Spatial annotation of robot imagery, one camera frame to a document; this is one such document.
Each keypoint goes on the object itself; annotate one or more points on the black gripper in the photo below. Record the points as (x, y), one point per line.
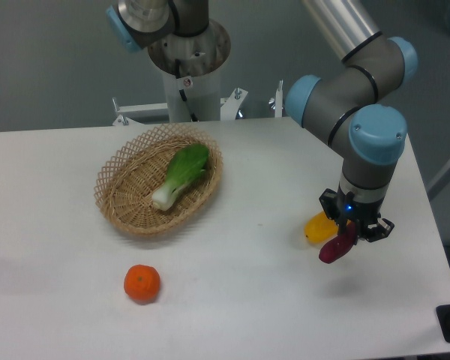
(341, 207)

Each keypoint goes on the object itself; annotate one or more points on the purple sweet potato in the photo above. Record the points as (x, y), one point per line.
(339, 245)

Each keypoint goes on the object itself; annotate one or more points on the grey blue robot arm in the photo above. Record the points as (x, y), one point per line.
(343, 112)

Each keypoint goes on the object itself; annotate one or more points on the woven wicker basket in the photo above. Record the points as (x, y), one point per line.
(124, 185)

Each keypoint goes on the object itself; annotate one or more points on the yellow bell pepper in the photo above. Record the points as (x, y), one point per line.
(320, 229)

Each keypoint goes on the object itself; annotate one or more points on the green bok choy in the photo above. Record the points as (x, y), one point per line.
(186, 166)

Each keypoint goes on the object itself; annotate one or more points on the orange tangerine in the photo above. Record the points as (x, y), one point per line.
(142, 283)

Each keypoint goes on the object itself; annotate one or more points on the white frame right edge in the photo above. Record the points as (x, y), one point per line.
(439, 181)

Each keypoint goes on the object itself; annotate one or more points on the white metal table frame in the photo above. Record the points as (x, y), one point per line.
(209, 107)

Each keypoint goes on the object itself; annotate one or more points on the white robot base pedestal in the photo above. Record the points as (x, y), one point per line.
(191, 66)

